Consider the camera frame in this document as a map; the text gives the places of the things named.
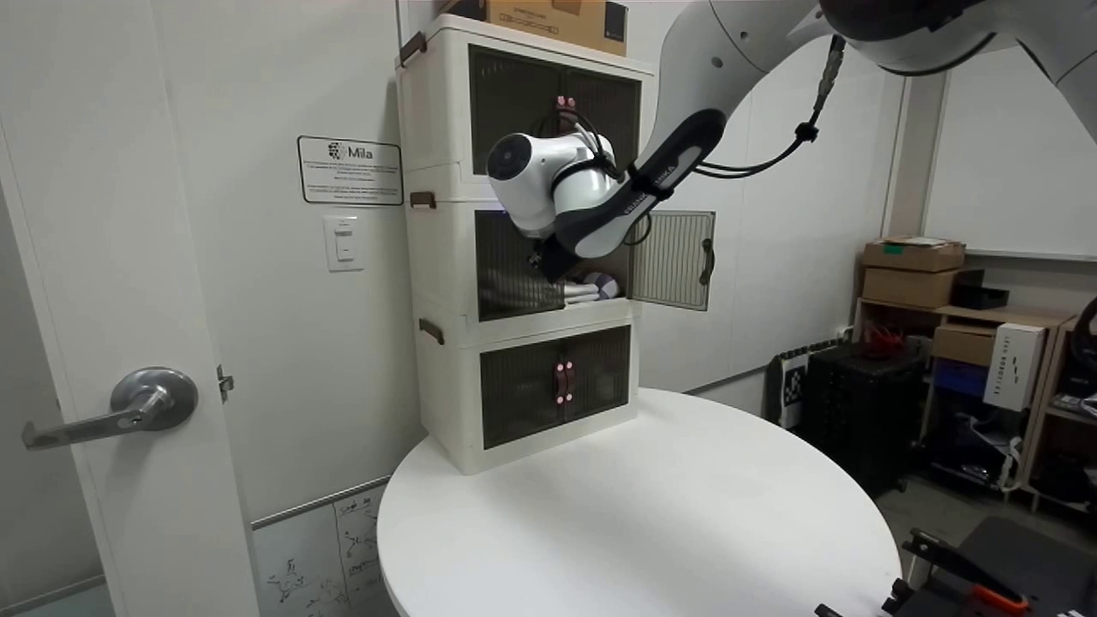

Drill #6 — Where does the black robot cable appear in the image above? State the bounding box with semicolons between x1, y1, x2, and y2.
690;30;849;182

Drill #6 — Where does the blue white checkered towel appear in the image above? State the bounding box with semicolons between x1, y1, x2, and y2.
561;272;620;306

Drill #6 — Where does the white door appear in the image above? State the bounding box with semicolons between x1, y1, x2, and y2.
0;0;259;617

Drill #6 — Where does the white product box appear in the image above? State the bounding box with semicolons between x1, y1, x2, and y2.
983;323;1044;411

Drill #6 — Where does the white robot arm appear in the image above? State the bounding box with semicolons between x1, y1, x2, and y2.
486;0;1097;278

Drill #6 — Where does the cardboard box on cabinet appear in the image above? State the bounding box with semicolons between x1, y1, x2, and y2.
435;0;627;56

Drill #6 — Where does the white three-tier cabinet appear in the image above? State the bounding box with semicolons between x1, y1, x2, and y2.
397;18;650;470

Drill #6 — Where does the silver door lever handle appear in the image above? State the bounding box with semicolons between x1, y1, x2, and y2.
21;367;199;447

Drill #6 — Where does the cardboard box on shelf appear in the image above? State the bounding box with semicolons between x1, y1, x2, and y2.
859;237;967;307

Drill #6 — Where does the wooden storage shelf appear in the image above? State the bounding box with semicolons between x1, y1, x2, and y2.
857;300;1092;515

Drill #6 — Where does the black crate stack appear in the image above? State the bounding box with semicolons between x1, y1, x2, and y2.
798;345;926;495

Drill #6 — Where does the white light switch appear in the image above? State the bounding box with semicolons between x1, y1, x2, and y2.
326;217;363;273

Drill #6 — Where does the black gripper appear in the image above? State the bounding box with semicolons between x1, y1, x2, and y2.
533;237;578;280

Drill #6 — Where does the white wall sign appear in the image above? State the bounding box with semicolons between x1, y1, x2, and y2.
295;134;403;205

